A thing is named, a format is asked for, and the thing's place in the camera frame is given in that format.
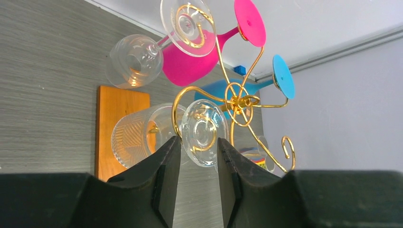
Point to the blue toy block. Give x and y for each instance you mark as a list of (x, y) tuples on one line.
[(241, 70)]

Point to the colourful toy brick building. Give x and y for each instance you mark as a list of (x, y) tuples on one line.
[(254, 155)]

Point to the clear ribbed wine glass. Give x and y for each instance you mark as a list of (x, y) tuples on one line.
[(270, 164)]

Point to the blue wine glass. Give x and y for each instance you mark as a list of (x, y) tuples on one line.
[(282, 76)]

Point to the pink wine glass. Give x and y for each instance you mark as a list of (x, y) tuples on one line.
[(182, 69)]

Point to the orange wooden rack base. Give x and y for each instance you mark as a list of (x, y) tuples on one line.
[(113, 104)]

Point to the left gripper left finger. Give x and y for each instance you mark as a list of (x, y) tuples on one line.
[(142, 196)]

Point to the gold wire wine glass rack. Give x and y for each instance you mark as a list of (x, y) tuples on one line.
[(241, 103)]

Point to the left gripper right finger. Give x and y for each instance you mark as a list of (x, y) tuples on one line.
[(252, 197)]

